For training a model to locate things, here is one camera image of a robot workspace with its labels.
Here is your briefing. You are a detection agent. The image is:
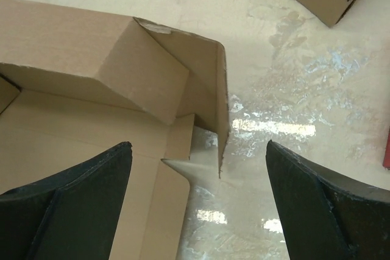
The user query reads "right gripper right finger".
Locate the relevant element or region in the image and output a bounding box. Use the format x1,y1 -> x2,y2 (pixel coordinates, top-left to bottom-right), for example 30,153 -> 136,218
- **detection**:
266,141 -> 389,259

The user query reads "red rectangular box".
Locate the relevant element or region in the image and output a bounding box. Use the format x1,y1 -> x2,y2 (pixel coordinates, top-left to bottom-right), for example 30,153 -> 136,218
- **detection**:
383,132 -> 390,169

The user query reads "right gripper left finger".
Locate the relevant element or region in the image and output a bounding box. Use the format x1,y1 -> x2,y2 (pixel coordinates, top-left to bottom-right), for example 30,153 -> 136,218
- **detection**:
1,142 -> 132,259

